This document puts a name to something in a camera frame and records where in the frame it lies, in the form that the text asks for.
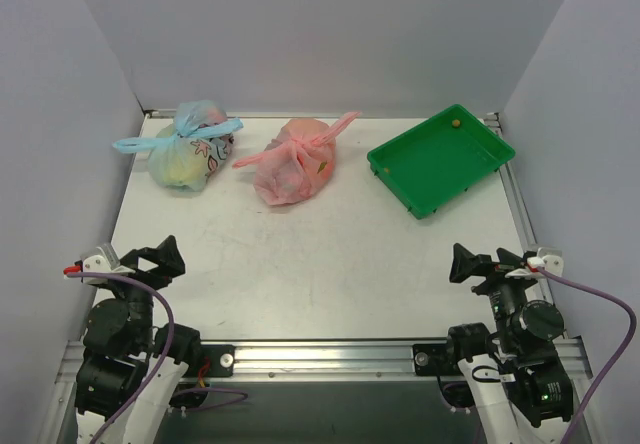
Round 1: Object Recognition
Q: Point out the blue tied plastic bag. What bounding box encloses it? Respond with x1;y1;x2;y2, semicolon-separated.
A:
113;100;243;192

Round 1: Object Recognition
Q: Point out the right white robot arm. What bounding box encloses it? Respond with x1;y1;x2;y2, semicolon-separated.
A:
443;243;574;443

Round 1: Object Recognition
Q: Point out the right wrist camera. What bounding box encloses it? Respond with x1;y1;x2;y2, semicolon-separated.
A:
506;247;564;280

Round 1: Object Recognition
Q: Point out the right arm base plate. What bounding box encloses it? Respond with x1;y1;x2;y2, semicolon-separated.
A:
412;343;457;377

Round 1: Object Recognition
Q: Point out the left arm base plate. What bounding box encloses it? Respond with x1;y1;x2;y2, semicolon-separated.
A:
185;344;236;379

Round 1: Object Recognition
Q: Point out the green plastic tray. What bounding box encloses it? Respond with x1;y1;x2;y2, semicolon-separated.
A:
367;104;515;219

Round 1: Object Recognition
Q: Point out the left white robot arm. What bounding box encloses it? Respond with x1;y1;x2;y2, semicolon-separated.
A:
64;236;202;443

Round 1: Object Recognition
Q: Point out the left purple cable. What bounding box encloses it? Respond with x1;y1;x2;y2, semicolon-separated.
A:
64;271;249;444

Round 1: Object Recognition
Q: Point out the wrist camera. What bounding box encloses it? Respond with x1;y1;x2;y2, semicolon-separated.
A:
506;247;564;280
63;243;121;277

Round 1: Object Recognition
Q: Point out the pink plastic bag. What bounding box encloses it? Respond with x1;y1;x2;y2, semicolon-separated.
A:
232;112;360;206

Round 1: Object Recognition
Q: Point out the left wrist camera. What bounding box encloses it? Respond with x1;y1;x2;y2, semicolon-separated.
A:
63;243;121;277

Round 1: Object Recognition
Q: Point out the aluminium front rail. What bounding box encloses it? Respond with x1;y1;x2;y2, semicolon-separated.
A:
54;336;595;388

